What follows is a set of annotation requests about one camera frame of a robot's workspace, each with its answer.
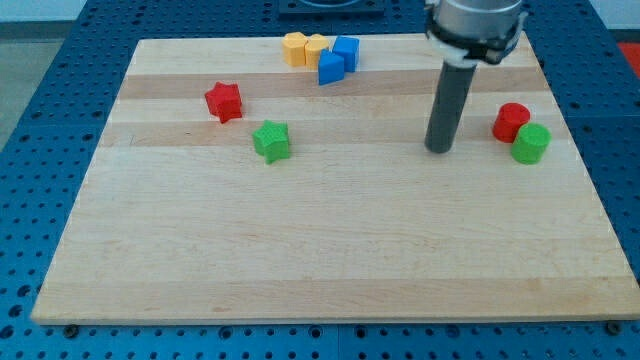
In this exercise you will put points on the green cylinder block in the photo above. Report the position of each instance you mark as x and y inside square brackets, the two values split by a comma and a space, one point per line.
[530, 144]

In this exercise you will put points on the wooden board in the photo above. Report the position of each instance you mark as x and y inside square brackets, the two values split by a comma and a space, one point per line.
[179, 221]

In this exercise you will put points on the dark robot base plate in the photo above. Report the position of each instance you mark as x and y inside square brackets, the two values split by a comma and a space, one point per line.
[289, 9]

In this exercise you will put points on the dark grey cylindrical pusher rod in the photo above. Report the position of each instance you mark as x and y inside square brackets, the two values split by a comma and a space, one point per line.
[450, 97]

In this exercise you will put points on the blue cube block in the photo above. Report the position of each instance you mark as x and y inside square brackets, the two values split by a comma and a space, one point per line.
[348, 48]

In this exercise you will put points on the green star block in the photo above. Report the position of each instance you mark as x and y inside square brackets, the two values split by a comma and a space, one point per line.
[271, 141]

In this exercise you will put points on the red cylinder block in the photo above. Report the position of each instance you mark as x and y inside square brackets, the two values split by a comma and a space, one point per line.
[510, 118]

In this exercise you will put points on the yellow heart block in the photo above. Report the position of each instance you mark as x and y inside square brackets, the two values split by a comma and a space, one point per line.
[316, 43]

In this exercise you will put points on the yellow hexagon block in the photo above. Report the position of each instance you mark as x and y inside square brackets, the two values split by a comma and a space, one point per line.
[293, 49]

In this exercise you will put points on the blue pentagon block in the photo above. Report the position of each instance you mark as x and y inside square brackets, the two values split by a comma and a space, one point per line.
[330, 67]

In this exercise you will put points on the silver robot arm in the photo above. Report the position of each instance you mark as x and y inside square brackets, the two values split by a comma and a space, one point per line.
[466, 33]

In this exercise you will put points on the red star block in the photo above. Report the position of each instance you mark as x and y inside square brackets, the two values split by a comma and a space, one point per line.
[224, 101]

